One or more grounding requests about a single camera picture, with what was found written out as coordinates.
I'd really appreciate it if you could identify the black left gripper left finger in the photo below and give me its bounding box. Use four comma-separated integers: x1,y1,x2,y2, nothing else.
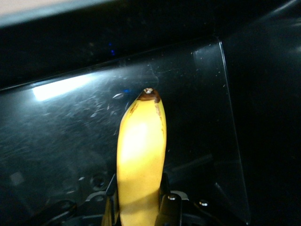
101,173,120,226

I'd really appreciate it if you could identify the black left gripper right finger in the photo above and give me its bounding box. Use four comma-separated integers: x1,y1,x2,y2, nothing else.
155,171,183,226

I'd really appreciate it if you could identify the yellow banana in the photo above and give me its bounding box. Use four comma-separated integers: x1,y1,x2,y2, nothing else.
116,87,168,226

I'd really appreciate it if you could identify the black plastic box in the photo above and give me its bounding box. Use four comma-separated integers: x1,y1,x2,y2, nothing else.
0,0,301,226

